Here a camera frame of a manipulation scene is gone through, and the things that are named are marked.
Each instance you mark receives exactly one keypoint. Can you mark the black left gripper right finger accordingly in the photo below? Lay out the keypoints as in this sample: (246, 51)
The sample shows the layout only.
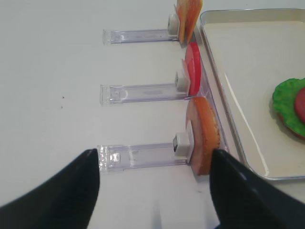
(242, 200)

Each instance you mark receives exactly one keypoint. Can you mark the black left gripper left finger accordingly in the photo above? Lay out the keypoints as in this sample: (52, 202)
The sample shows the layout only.
(65, 201)

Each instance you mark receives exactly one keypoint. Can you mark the orange bread slice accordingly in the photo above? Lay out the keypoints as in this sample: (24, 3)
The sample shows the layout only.
(206, 134)

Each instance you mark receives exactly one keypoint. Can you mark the brown meat patty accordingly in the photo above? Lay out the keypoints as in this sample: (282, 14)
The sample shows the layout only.
(299, 104)

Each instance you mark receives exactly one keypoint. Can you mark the bottom bread slice on tray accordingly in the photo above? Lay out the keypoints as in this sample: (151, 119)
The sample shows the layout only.
(289, 129)

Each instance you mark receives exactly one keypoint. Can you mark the green lettuce leaf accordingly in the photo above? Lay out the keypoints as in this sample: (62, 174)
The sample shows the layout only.
(283, 102)

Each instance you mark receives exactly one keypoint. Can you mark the red tomato slice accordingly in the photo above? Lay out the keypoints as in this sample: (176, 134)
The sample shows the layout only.
(193, 67)

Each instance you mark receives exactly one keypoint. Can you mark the orange cheese slices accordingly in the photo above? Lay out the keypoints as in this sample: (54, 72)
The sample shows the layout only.
(188, 12)

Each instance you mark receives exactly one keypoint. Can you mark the white pusher block near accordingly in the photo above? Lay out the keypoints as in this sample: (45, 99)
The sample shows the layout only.
(181, 144)

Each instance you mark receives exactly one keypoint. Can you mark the white pusher block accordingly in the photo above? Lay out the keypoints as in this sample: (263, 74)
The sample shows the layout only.
(181, 144)
(182, 82)
(173, 25)

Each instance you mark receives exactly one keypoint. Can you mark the white pusher block middle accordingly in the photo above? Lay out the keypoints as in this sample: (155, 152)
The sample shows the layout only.
(182, 82)

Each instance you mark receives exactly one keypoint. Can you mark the silver metal tray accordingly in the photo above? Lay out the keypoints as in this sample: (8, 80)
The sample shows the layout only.
(252, 52)

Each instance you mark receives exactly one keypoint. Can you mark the white pusher block far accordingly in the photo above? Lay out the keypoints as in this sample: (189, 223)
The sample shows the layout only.
(173, 25)

